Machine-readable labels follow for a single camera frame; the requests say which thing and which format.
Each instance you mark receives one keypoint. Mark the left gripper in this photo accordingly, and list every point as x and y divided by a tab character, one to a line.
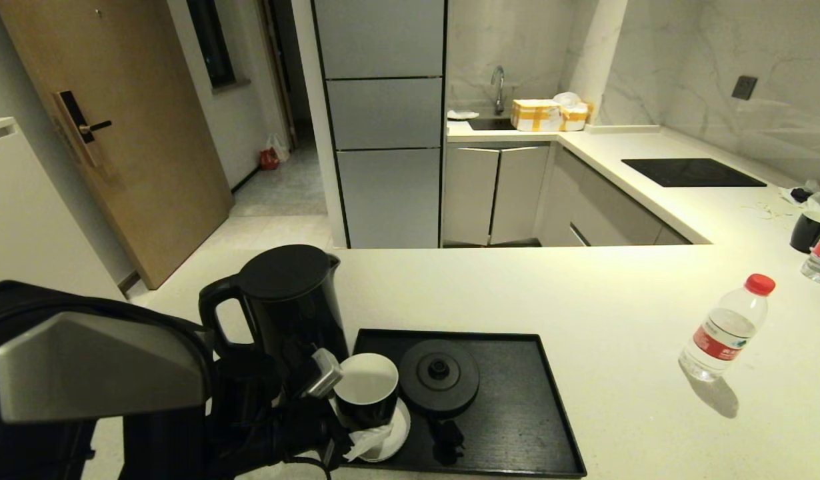
263	433

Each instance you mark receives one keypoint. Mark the black cup white inside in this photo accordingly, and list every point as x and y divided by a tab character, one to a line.
806	232
366	390

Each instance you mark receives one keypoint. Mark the black electric kettle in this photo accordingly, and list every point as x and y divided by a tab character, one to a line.
296	306

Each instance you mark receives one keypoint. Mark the black round kettle base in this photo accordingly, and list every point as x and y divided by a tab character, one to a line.
438	386

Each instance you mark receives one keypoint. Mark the white saucer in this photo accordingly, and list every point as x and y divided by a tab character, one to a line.
400	436

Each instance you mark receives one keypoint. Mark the black rectangular tray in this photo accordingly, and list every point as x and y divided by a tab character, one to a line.
516	413

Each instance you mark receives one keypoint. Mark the grey cabinet door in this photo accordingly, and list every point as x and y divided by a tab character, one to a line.
468	198
520	198

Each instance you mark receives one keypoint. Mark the red bag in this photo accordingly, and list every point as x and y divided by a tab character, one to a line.
270	160

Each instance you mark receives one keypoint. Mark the white plastic bag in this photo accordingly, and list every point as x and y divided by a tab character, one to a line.
280	145

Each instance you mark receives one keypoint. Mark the tall grey refrigerator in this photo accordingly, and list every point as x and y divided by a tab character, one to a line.
383	133

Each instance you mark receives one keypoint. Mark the grey drawer cabinet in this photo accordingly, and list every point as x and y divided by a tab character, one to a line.
596	212

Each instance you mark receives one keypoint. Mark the white cloth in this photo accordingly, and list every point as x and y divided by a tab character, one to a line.
462	114

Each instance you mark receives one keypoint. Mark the dark sink basin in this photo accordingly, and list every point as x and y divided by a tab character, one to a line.
490	124

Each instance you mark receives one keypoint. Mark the chrome faucet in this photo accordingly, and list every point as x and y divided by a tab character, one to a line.
497	88

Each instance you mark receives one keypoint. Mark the small cardboard box yellow tape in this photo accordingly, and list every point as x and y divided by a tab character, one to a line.
574	118

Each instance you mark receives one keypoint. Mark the wooden door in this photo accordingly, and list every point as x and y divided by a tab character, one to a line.
136	133

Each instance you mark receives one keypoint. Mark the crumpled white bag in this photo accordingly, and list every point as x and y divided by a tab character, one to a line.
567	98

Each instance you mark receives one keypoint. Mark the white cabinet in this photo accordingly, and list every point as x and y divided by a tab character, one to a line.
30	220

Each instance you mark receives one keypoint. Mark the black induction cooktop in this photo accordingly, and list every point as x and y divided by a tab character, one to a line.
690	172

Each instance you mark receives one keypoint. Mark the dark window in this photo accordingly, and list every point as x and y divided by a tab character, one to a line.
213	46

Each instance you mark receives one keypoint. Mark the small black object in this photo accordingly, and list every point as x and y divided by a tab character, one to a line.
799	194

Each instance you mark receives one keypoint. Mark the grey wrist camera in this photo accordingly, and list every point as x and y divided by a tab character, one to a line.
323	373

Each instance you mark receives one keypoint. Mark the grey wall socket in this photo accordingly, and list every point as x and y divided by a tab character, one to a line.
744	87

